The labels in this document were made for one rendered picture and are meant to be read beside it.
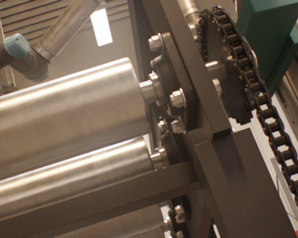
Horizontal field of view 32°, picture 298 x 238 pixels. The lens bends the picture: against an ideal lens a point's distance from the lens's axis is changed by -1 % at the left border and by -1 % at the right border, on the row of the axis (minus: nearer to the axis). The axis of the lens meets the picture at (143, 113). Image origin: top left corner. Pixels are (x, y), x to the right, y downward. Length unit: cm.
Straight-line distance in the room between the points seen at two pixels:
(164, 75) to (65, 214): 28
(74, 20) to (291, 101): 75
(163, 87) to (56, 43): 100
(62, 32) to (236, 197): 114
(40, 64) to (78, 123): 101
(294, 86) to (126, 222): 83
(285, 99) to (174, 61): 113
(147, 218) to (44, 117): 61
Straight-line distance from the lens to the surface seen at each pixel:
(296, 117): 177
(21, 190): 99
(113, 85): 70
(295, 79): 181
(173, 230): 158
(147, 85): 74
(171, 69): 72
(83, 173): 98
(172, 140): 99
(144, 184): 83
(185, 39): 72
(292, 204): 1055
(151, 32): 119
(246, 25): 146
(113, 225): 126
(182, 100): 69
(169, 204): 129
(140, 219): 126
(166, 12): 74
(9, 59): 161
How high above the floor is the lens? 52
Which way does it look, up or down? 25 degrees up
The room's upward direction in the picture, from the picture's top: 19 degrees counter-clockwise
